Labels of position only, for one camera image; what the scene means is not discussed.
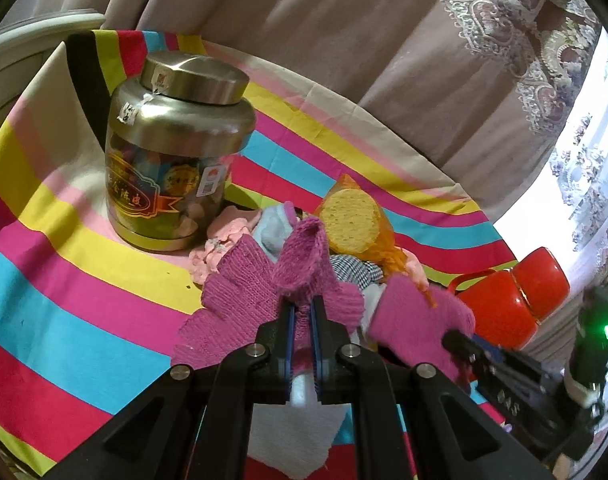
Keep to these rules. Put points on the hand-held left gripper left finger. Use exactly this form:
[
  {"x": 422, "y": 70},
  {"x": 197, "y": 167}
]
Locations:
[{"x": 287, "y": 345}]

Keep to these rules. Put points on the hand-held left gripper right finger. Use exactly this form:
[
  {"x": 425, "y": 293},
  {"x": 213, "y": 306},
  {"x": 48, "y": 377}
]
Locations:
[{"x": 318, "y": 350}]

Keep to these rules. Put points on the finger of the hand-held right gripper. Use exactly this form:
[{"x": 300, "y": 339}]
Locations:
[{"x": 459, "y": 345}]

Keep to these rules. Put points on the magenta knit glove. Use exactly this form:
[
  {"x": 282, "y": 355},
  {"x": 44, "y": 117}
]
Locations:
[
  {"x": 234, "y": 290},
  {"x": 414, "y": 325}
]

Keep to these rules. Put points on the light blue fleece hat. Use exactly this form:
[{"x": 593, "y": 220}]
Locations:
[{"x": 274, "y": 235}]

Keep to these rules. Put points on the red plastic container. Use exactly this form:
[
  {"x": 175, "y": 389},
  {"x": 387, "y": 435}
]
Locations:
[{"x": 499, "y": 305}]

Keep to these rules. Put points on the black white checkered cloth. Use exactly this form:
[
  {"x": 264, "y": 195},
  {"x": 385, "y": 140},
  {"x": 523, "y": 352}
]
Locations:
[{"x": 356, "y": 270}]

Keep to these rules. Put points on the pink cloth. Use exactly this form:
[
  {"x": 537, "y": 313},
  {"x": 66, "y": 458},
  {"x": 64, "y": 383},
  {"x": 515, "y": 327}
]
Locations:
[{"x": 219, "y": 255}]

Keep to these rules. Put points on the yellow sponge in orange net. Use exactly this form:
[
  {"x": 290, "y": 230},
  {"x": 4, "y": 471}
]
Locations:
[{"x": 349, "y": 220}]

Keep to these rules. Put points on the white sheer lace curtain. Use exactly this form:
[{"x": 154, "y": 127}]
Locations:
[{"x": 584, "y": 170}]

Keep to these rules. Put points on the colourful striped blanket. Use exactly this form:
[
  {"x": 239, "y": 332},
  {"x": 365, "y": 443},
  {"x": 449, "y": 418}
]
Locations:
[{"x": 84, "y": 285}]

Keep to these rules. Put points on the metal lidded glass jar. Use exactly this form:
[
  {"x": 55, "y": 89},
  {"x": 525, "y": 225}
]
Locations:
[{"x": 184, "y": 125}]

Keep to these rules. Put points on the taupe embroidered curtain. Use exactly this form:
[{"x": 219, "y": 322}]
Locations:
[{"x": 334, "y": 35}]

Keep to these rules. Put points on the white bed headboard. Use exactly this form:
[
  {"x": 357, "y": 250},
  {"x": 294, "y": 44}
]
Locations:
[{"x": 14, "y": 60}]

